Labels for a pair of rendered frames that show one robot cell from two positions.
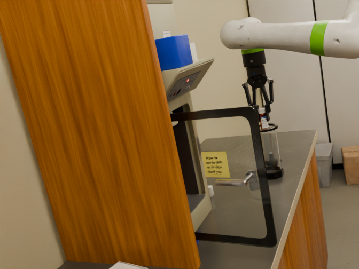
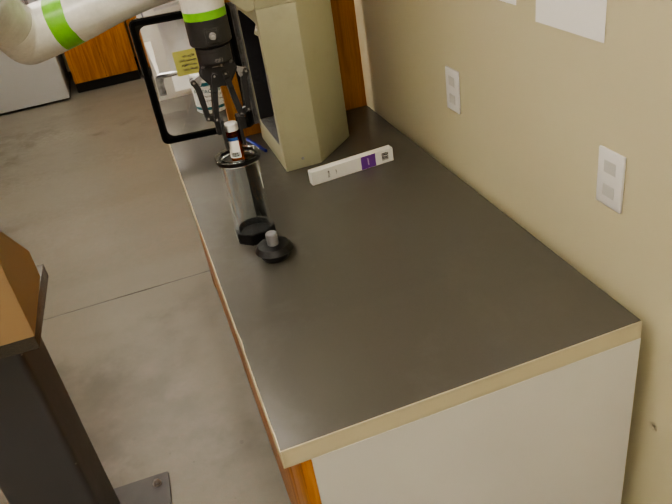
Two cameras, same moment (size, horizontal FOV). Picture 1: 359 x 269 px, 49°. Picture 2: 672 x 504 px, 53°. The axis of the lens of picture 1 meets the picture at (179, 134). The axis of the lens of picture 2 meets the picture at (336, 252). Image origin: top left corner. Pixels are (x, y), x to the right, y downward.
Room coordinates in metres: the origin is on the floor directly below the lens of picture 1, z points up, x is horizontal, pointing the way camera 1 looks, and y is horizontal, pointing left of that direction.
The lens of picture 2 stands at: (2.92, -1.19, 1.78)
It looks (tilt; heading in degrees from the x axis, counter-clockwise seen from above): 32 degrees down; 140
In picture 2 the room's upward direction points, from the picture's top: 10 degrees counter-clockwise
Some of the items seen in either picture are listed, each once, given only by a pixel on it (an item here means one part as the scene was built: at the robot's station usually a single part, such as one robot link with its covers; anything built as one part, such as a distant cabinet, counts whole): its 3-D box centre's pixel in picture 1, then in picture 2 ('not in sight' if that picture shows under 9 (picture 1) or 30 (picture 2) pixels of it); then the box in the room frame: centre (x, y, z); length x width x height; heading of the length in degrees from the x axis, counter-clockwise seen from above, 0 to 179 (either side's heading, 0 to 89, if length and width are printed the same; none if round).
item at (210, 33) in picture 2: (254, 59); (208, 31); (1.65, -0.36, 1.45); 0.12 x 0.09 x 0.06; 154
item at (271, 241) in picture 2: not in sight; (273, 244); (1.76, -0.40, 0.97); 0.09 x 0.09 x 0.07
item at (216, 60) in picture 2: (256, 77); (216, 65); (1.64, -0.36, 1.38); 0.08 x 0.07 x 0.09; 64
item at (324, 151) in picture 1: (301, 165); not in sight; (3.75, -1.13, 0.17); 0.60 x 0.42 x 0.33; 62
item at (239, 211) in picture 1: (215, 179); (194, 76); (1.06, -0.07, 1.19); 0.30 x 0.01 x 0.40; 57
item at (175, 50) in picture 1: (169, 53); not in sight; (1.20, -0.02, 1.56); 0.10 x 0.10 x 0.09; 64
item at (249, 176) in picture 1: (234, 180); not in sight; (0.99, -0.12, 1.20); 0.10 x 0.05 x 0.03; 57
